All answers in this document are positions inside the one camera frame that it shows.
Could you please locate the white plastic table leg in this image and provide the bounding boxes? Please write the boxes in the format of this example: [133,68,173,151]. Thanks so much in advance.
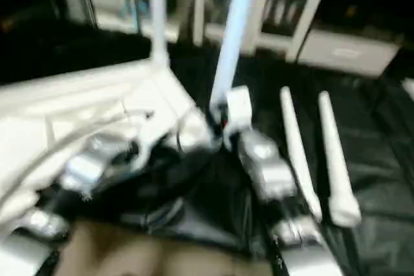
[210,0,261,123]
[148,0,171,68]
[279,87,323,223]
[316,91,362,229]

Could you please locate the white plastic table top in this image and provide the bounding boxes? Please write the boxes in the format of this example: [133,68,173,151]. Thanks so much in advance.
[0,59,219,226]

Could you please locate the white drawer unit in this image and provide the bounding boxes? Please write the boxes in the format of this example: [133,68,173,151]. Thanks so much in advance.
[296,27,400,78]

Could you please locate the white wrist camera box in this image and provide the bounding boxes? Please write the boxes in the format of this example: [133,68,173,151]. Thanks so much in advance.
[223,85,254,136]
[129,111,177,162]

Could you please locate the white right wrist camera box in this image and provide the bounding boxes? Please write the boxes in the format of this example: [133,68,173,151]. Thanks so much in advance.
[223,85,254,136]

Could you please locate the white glass door cabinet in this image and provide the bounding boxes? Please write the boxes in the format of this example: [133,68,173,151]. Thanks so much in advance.
[193,0,332,61]

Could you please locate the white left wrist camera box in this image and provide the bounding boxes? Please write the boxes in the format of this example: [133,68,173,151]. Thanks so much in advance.
[129,111,177,162]

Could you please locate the black work mat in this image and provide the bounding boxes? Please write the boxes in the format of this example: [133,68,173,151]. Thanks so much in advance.
[0,24,414,276]

